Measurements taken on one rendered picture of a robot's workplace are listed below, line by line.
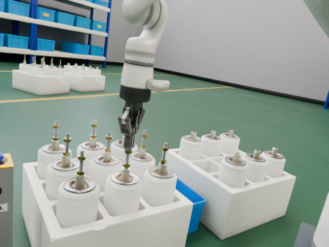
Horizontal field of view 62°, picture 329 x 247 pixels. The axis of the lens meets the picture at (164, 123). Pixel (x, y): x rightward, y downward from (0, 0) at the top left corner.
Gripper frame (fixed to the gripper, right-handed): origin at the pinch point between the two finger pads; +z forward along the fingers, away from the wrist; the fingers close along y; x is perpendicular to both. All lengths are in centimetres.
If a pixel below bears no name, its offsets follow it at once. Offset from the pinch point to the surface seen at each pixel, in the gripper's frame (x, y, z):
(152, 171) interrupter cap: 5.3, -7.5, 10.1
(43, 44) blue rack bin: -319, -390, -1
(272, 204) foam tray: 47, -42, 27
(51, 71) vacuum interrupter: -151, -179, 13
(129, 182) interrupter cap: 2.1, 1.9, 10.1
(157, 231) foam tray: 10.8, -0.6, 23.6
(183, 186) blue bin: 12.9, -31.8, 24.7
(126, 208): 2.7, 3.7, 16.3
